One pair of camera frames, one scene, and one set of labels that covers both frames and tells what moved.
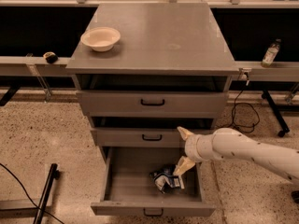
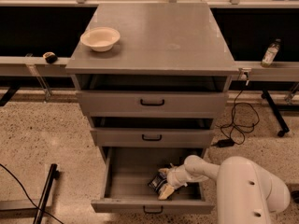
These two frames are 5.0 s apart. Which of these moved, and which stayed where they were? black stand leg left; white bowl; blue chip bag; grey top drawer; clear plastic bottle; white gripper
Moved: white gripper; blue chip bag
Stayed: grey top drawer; clear plastic bottle; white bowl; black stand leg left
